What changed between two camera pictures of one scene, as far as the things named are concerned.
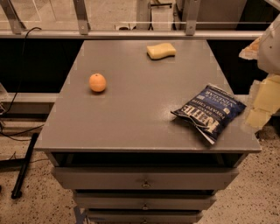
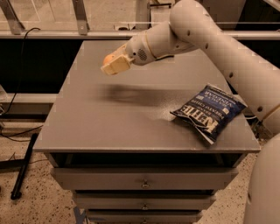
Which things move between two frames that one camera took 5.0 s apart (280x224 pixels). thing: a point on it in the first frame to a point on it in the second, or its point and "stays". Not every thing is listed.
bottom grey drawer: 144,216 stays
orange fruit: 97,82 to 108,58
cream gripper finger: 252,51 to 138,49
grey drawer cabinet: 112,139 stays
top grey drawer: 144,178 stays
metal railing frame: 10,28 stays
